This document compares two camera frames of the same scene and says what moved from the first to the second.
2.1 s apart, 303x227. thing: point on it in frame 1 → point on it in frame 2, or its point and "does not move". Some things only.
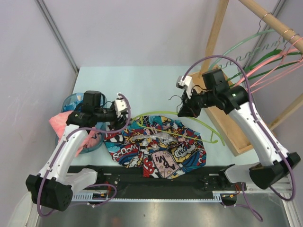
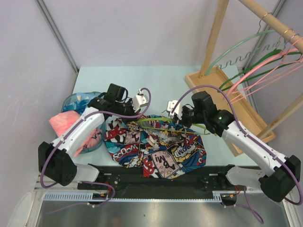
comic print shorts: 164,146 does not move
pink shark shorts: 59,124 does not move
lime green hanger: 212,131 → 168,129
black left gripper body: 115,124 → 126,109
